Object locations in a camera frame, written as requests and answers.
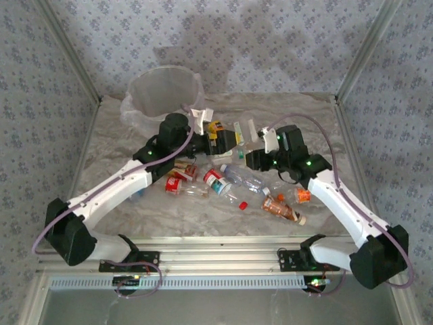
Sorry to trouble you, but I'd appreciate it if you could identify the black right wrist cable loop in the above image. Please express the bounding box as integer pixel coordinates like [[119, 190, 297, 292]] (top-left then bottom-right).
[[276, 168, 301, 186]]

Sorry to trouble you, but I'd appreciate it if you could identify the grey slotted cable duct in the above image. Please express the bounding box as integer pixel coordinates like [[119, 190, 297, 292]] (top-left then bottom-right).
[[49, 274, 332, 291]]

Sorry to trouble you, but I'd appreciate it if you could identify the clear plastic bin liner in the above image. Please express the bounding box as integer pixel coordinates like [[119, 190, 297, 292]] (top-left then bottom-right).
[[120, 66, 207, 136]]

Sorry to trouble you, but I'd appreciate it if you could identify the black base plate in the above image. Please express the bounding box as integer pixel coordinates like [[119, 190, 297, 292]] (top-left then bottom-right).
[[276, 248, 341, 274], [98, 251, 160, 274]]

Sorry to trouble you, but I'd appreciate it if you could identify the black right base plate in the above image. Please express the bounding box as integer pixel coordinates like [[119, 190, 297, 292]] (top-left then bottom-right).
[[276, 248, 341, 274]]

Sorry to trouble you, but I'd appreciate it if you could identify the brown tea bottle red label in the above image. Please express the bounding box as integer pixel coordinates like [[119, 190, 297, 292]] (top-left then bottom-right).
[[168, 158, 200, 182]]

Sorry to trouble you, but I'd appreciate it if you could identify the circuit board with led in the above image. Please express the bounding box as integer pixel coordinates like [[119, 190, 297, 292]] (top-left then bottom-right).
[[303, 276, 332, 293], [112, 275, 142, 289]]

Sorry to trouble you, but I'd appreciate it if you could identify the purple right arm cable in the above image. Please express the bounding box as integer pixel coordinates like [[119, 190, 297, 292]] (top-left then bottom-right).
[[267, 113, 415, 298]]

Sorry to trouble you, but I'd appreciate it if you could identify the aluminium rail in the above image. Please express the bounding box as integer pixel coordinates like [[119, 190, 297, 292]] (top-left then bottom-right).
[[53, 100, 104, 246], [333, 96, 396, 246], [36, 236, 406, 276]]

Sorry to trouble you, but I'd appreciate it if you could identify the aluminium corner post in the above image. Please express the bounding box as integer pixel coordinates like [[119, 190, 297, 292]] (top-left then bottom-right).
[[35, 0, 104, 104], [334, 0, 405, 102]]

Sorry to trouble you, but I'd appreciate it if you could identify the aluminium right corner post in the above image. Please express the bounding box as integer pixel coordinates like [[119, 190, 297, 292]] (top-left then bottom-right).
[[334, 0, 405, 102]]

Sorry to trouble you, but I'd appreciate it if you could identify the aluminium right side rail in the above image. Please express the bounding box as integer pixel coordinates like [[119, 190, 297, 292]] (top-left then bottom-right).
[[333, 96, 396, 246]]

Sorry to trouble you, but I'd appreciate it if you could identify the aluminium left corner post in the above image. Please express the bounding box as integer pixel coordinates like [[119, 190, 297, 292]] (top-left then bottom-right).
[[35, 0, 104, 104]]

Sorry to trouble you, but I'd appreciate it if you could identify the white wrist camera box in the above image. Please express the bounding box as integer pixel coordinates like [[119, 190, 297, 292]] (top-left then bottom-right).
[[258, 127, 281, 154], [190, 107, 216, 135]]

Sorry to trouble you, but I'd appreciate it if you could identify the clear bottle red teal label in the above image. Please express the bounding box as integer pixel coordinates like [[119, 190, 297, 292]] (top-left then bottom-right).
[[202, 168, 240, 205]]

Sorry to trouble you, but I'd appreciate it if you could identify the large clear water bottle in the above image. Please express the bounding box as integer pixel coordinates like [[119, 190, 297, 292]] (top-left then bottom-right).
[[219, 162, 272, 198]]

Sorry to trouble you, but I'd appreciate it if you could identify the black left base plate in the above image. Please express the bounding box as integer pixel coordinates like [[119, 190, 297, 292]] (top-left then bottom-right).
[[98, 251, 160, 274]]

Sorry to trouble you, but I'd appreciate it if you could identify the red label cola bottle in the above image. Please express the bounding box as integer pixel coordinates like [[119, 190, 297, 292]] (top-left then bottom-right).
[[164, 176, 210, 198]]

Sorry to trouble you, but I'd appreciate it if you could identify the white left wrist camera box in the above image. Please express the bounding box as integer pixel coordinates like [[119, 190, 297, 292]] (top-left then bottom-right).
[[190, 107, 216, 135]]

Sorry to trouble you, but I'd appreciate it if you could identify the aluminium left side rail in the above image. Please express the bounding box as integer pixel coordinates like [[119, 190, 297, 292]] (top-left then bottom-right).
[[53, 100, 104, 246]]

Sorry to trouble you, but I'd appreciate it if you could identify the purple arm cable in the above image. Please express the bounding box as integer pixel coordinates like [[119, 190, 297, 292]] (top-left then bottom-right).
[[267, 113, 415, 298], [31, 104, 166, 299]]

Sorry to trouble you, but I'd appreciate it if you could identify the right circuit board with LED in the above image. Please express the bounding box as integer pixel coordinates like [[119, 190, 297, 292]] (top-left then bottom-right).
[[303, 276, 332, 293]]

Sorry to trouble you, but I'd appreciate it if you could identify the left circuit board with LED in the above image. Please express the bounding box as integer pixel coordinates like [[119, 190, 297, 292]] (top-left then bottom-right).
[[112, 275, 142, 289]]

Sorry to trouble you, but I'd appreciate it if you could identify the aluminium front rail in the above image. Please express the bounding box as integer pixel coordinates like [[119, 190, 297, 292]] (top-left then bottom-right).
[[36, 236, 406, 276]]

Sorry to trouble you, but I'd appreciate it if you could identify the small clear bottle orange label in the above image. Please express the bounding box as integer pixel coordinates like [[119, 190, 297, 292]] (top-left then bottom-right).
[[286, 187, 312, 204]]

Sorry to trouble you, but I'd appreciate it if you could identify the brown tea bottle orange label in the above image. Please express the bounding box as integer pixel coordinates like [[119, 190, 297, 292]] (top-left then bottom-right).
[[262, 197, 308, 226]]

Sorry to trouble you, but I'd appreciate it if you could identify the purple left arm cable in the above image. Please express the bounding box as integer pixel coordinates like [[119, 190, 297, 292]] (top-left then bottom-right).
[[31, 104, 166, 299]]

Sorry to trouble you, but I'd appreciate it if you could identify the grey metal panel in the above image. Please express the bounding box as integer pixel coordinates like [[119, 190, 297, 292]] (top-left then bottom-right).
[[42, 274, 405, 325]]

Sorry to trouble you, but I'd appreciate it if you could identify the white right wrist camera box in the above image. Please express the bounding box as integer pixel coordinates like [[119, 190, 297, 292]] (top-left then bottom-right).
[[258, 127, 281, 154]]

